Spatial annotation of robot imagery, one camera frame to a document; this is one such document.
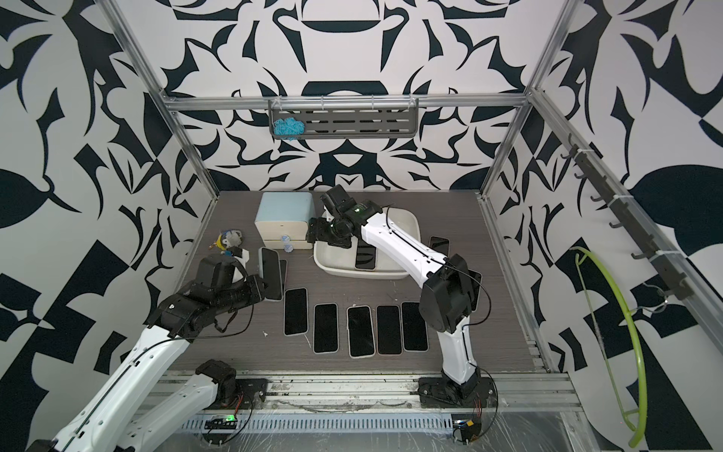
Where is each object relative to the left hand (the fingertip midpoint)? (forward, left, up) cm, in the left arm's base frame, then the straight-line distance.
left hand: (266, 278), depth 76 cm
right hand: (+12, -11, +2) cm, 17 cm away
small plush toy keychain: (+23, +20, -13) cm, 33 cm away
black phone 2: (-3, -5, -17) cm, 18 cm away
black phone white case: (-9, -33, -18) cm, 39 cm away
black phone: (+13, +1, -17) cm, 21 cm away
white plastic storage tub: (+15, -18, -17) cm, 29 cm away
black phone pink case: (-8, -15, -17) cm, 24 cm away
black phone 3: (-9, -25, -19) cm, 32 cm away
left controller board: (-29, +12, -21) cm, 38 cm away
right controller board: (-32, -51, -18) cm, 63 cm away
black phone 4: (-9, -41, -17) cm, 45 cm away
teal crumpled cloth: (+44, -4, +16) cm, 48 cm away
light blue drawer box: (+25, 0, -3) cm, 25 cm away
